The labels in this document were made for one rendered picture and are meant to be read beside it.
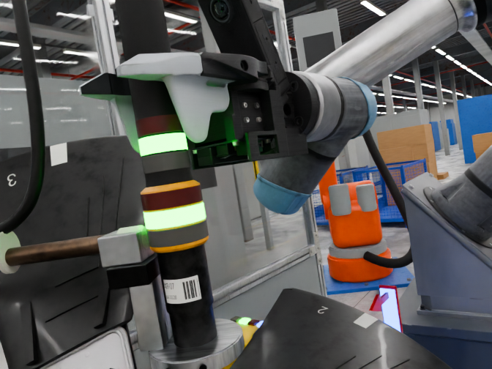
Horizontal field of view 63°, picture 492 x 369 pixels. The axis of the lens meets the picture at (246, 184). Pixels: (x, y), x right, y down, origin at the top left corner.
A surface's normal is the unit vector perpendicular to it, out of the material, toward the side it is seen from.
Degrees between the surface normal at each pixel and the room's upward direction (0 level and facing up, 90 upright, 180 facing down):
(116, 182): 44
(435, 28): 118
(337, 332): 14
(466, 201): 71
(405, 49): 124
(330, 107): 101
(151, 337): 90
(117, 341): 53
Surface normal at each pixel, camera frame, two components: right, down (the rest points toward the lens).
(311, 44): -0.15, 0.07
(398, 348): 0.17, -0.96
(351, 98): 0.73, -0.18
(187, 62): 0.59, -0.05
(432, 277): -0.57, 0.14
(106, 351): -0.31, -0.51
